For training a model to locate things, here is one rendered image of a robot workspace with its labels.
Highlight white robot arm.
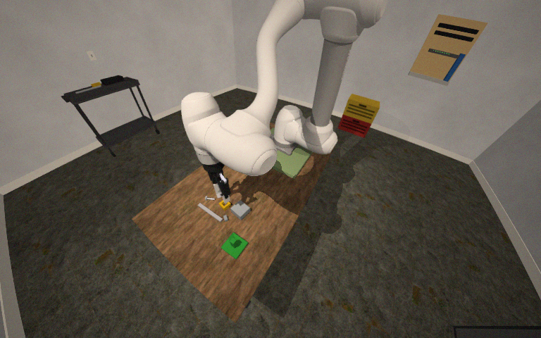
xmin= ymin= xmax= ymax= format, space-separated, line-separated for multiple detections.
xmin=181 ymin=0 xmax=387 ymax=176

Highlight grey flat bar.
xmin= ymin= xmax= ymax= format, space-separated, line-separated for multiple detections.
xmin=198 ymin=203 xmax=223 ymax=222

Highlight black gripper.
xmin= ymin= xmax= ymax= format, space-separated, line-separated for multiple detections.
xmin=202 ymin=162 xmax=231 ymax=204

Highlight yellow square nut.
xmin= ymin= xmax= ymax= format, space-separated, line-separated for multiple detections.
xmin=219 ymin=200 xmax=231 ymax=211

